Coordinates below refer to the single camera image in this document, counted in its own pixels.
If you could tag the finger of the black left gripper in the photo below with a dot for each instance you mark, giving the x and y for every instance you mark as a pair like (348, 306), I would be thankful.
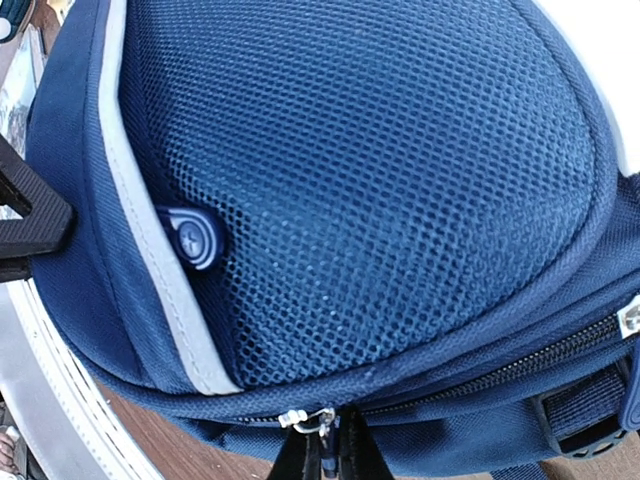
(45, 218)

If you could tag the dark Wuthering Heights book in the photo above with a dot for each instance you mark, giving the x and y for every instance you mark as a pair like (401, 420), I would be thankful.
(19, 87)

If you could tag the front aluminium rail frame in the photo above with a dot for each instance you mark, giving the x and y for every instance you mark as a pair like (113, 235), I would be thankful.
(58, 408)

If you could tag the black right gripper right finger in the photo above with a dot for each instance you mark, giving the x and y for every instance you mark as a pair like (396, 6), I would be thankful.
(359, 455)

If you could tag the navy blue backpack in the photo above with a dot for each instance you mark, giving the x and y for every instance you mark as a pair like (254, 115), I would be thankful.
(426, 210)

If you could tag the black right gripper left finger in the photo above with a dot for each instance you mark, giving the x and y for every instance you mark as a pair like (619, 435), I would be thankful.
(299, 458)

